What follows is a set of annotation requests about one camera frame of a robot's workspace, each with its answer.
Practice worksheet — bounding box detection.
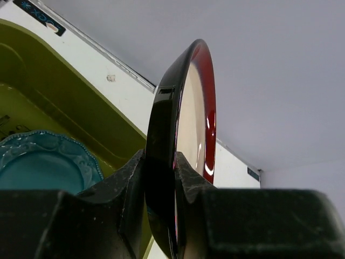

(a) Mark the right blue table label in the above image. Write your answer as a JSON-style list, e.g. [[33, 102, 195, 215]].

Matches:
[[247, 167, 260, 182]]

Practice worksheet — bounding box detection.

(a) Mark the olive green plastic bin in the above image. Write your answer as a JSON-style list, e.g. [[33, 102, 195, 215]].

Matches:
[[0, 18, 154, 259]]

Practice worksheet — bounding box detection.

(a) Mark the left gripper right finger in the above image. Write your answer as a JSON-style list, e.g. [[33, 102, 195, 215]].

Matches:
[[176, 153, 344, 258]]

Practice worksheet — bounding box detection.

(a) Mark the blue table label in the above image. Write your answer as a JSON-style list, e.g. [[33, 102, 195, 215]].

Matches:
[[13, 0, 66, 37], [247, 167, 260, 182]]

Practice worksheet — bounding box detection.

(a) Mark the left blue table label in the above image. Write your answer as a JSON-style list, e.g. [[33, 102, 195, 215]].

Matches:
[[13, 0, 66, 37]]

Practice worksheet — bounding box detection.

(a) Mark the red rimmed cream plate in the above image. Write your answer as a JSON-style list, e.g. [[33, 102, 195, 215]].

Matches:
[[144, 39, 216, 258]]

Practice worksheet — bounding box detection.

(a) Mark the teal scalloped plate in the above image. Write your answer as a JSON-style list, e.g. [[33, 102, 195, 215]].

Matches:
[[1, 130, 104, 194]]

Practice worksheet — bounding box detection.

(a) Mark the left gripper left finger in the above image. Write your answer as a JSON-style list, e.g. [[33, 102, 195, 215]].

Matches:
[[1, 150, 144, 258]]

